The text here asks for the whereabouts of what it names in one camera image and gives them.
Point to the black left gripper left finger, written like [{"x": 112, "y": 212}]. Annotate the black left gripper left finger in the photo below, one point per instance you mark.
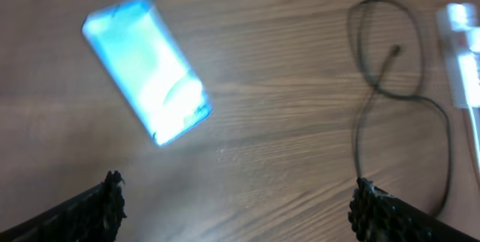
[{"x": 94, "y": 215}]

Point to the blue screen smartphone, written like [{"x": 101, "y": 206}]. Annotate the blue screen smartphone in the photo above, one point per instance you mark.
[{"x": 136, "y": 48}]

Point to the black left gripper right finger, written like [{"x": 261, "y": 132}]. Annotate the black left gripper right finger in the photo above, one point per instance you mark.
[{"x": 377, "y": 216}]

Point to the white power strip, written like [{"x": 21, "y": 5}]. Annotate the white power strip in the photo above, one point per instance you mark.
[{"x": 458, "y": 25}]

